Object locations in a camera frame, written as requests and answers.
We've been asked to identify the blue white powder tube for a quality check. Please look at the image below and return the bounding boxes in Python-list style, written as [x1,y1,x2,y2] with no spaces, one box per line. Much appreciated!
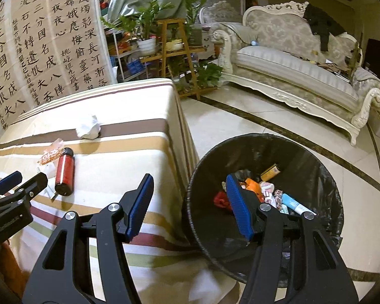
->
[282,193,316,216]

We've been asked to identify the amber glass bottle gold label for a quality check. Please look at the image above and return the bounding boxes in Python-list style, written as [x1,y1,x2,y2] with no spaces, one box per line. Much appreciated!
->
[260,164,281,182]

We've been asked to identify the pink white snack wrapper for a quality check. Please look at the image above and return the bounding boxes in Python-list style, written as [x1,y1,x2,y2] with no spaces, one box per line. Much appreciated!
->
[259,181,277,208]

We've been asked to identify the red plastic bag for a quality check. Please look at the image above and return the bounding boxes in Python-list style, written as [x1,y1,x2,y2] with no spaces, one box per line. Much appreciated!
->
[213,191,232,211]

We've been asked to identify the black trash bin with bag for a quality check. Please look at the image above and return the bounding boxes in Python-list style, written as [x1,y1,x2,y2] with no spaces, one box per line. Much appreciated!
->
[182,133,344,283]

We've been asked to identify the white plastic packet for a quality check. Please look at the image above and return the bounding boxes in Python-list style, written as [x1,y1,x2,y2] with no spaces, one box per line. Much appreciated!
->
[38,162,58,199]

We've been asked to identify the red can bottle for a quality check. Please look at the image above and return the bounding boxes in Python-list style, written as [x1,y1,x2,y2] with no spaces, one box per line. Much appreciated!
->
[55,147,74,196]

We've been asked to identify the orange white snack wrapper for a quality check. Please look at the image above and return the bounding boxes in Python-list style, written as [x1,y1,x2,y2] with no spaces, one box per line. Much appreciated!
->
[38,139,64,165]

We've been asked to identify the striped tablecloth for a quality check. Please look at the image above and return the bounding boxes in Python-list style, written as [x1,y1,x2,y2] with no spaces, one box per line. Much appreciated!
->
[0,79,239,303]

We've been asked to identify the crumpled white tissue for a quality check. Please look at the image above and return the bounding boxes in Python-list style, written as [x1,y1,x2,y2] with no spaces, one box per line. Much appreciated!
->
[75,115,101,140]

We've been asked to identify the orange crumpled wrapper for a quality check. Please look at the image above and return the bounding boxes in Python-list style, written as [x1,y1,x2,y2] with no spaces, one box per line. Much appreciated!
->
[241,178,264,202]

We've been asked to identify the calligraphy screen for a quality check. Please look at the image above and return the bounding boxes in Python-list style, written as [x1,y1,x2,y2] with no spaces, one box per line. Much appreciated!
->
[0,0,116,138]

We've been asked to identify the wooden plant stand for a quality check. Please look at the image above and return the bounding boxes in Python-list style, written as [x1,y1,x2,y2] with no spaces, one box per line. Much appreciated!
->
[140,18,208,100]

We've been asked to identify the potted plant white pot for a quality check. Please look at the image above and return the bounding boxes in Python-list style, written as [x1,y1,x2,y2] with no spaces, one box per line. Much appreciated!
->
[100,0,174,56]

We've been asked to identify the small green floor plant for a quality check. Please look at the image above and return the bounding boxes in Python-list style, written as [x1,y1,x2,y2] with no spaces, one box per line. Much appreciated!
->
[196,63,223,89]

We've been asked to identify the ornate white sofa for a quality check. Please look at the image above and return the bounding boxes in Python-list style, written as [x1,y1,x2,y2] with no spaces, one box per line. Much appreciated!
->
[209,2,380,145]

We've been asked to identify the black garment on sofa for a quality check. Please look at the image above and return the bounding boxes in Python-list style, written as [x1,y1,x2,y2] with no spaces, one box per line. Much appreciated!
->
[303,4,345,52]

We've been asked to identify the tall green plant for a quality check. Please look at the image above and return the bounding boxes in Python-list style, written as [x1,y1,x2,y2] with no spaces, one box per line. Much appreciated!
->
[183,0,207,47]

